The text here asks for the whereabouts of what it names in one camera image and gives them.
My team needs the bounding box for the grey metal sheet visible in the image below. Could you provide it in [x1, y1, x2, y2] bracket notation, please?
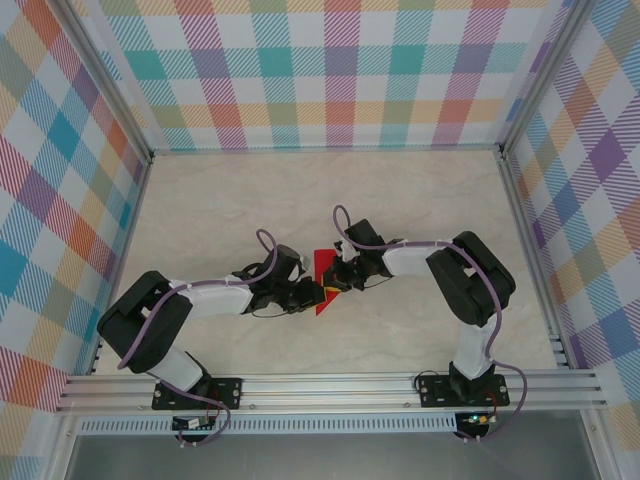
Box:
[47, 412, 616, 480]

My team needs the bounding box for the dark small circuit board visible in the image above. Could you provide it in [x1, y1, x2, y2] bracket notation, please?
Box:
[171, 416, 217, 432]

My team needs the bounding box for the circuit board with green light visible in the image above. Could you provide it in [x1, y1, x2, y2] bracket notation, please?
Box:
[460, 412, 497, 429]

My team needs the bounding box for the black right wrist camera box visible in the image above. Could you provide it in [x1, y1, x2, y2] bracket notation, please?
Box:
[343, 218, 387, 251]

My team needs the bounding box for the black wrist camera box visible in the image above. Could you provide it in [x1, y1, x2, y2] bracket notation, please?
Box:
[343, 218, 387, 251]
[272, 244, 307, 279]

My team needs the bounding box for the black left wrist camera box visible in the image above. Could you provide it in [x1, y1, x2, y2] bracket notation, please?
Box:
[272, 244, 307, 279]

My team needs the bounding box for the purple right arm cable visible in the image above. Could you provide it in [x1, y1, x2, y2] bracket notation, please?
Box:
[332, 203, 529, 444]

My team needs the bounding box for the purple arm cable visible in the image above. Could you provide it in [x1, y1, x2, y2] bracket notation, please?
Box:
[117, 228, 281, 448]
[332, 203, 529, 444]

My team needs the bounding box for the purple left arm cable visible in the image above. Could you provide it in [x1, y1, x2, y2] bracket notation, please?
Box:
[117, 228, 281, 448]

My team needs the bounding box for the wide aluminium mounting rail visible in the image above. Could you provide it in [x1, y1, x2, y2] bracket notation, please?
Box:
[54, 369, 609, 415]

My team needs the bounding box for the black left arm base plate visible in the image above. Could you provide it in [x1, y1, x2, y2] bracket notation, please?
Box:
[152, 377, 245, 411]

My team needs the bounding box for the long aluminium table edge rail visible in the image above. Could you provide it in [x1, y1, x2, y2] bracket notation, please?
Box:
[149, 143, 505, 157]

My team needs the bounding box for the slotted white cable tray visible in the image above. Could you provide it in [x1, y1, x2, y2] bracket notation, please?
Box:
[77, 413, 459, 437]

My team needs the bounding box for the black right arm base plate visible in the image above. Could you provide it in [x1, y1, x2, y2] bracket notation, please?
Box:
[415, 372, 511, 409]

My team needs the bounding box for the aluminium table side rail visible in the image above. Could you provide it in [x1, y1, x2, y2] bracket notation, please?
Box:
[87, 154, 155, 376]
[497, 149, 571, 371]

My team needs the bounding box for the aluminium frame post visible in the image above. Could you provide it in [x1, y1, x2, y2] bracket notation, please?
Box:
[498, 0, 599, 159]
[52, 0, 154, 166]

